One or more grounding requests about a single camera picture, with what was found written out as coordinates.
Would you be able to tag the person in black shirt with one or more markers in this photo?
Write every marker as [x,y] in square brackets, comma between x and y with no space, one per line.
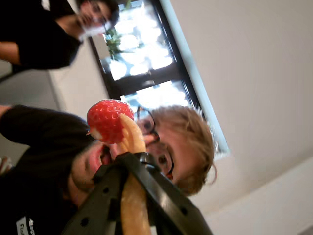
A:
[36,29]

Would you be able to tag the black framed window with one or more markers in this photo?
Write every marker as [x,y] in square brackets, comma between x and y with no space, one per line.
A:
[122,85]

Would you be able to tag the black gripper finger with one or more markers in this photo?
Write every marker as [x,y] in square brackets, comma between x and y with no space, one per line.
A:
[105,195]
[168,200]

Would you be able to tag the tortoiseshell round glasses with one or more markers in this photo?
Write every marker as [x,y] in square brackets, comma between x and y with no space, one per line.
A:
[154,133]

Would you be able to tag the red strawberry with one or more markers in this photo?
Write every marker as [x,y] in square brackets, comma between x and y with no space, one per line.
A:
[107,120]

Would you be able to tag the wooden fork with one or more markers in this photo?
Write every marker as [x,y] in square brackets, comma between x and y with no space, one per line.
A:
[132,139]

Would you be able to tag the white held object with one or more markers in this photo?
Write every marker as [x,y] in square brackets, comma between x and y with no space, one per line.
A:
[91,30]

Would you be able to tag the bare forearm of bystander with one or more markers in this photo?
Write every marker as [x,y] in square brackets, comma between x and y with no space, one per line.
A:
[7,52]

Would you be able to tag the man in navy t-shirt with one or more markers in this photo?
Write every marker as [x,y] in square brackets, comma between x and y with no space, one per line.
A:
[190,147]

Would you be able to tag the green plant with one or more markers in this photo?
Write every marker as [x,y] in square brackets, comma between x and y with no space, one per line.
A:
[113,44]

